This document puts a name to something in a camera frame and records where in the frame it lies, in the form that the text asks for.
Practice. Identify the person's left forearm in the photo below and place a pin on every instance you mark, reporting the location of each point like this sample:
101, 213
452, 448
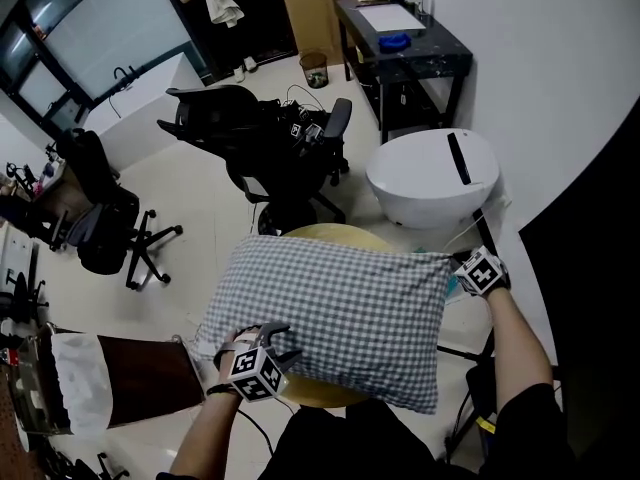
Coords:
210, 438

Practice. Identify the white tray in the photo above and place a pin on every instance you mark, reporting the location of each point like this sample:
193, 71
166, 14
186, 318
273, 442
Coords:
392, 17

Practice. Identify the brown laundry cart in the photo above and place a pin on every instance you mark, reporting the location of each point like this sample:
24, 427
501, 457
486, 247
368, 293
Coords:
150, 378

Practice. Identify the brown office desk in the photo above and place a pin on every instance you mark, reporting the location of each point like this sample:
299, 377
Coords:
65, 198

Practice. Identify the black mesh office chair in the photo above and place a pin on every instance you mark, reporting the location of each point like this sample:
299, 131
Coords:
225, 123

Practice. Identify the grey checkered pillowcase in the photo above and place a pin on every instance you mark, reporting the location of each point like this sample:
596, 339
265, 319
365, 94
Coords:
340, 318

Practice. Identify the person's left hand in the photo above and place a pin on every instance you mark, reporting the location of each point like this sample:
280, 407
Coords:
232, 348

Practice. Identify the white bathtub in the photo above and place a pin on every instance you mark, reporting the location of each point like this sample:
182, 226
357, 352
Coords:
150, 113

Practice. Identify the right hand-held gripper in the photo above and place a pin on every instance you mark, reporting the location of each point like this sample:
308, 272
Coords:
480, 273

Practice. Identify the round wooden stool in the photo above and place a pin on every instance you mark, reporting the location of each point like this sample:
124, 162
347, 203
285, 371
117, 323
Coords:
335, 235

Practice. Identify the large black panel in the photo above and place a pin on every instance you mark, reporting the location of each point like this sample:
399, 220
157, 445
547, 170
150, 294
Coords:
590, 318

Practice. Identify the black side table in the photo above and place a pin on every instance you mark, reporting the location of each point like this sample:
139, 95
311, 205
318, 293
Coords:
440, 58

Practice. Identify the blue cloth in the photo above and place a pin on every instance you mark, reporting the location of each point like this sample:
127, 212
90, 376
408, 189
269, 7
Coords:
394, 42

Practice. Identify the brown cardboard sheet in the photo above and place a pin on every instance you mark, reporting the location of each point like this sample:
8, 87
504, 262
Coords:
315, 13

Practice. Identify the black wristband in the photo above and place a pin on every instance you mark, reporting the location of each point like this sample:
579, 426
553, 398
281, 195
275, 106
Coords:
222, 390

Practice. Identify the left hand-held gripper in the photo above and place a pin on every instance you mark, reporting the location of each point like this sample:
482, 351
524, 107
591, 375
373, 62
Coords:
257, 375

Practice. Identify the spare gripper device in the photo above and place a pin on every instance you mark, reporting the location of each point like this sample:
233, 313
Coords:
305, 130

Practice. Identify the black faucet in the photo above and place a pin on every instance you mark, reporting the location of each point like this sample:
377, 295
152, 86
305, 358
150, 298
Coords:
120, 72

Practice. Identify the person's right forearm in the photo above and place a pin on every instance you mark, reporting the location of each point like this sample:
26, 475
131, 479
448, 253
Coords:
517, 353

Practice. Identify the black high-back office chair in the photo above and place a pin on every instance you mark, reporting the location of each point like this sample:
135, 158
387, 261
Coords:
95, 168

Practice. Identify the black mesh wastebasket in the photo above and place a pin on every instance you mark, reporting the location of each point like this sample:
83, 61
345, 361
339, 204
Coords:
314, 70

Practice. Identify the white laundry bag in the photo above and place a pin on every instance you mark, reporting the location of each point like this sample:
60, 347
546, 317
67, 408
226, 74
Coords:
82, 383

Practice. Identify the small black office chair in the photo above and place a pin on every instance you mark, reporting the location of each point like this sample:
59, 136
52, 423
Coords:
22, 293

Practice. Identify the person's black clothing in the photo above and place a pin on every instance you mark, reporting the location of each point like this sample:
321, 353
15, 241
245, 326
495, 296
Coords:
360, 443

